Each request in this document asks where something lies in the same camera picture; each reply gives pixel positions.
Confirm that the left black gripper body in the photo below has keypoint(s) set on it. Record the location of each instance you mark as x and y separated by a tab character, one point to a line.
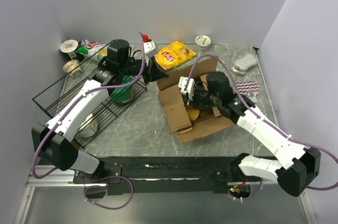
147	71

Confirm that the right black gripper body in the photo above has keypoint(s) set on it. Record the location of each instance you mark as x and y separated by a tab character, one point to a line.
202	98

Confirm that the round yellow sponge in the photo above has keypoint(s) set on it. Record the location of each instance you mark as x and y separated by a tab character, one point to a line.
192	113

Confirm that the purple wavy patterned pad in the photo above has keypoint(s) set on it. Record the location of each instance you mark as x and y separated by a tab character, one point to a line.
249	87

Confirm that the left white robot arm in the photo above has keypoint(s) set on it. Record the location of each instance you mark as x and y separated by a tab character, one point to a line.
118	69

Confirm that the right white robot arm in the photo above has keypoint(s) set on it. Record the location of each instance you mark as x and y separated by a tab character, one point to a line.
295	165

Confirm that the yellow Lays chips bag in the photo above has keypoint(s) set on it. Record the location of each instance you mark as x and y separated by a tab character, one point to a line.
174	55

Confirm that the green lidded jar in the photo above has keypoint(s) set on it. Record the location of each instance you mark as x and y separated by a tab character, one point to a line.
122	96

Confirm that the small clear plastic packet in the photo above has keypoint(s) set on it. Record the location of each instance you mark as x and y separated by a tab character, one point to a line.
253	99

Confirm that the white yogurt cup rear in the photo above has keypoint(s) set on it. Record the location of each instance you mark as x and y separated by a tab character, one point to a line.
203	42

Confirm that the green white chips bag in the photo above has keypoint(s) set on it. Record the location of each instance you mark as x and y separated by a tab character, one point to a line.
96	50

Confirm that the blue white small packet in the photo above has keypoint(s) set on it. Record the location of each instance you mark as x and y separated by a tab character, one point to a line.
84	43

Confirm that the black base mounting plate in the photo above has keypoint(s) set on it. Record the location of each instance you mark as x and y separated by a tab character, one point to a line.
147	174

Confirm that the white yogurt cup lying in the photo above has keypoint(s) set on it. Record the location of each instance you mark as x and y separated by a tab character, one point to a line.
72	68

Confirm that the white tape roll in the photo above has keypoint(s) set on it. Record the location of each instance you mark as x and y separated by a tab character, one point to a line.
89	127

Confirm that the white yogurt cup upright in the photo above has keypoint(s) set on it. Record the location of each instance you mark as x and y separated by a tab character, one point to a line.
69	47

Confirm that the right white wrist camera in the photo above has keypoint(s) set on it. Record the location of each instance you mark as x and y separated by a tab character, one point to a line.
186	86

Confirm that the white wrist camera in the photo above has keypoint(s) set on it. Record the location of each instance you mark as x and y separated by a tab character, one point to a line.
186	86
150	46

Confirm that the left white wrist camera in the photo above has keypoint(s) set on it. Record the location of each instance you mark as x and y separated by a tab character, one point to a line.
150	46

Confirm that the black wire rack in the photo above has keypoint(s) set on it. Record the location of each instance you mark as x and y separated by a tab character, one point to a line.
105	113

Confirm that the aluminium rail frame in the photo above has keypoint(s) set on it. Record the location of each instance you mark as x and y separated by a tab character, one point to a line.
55	179

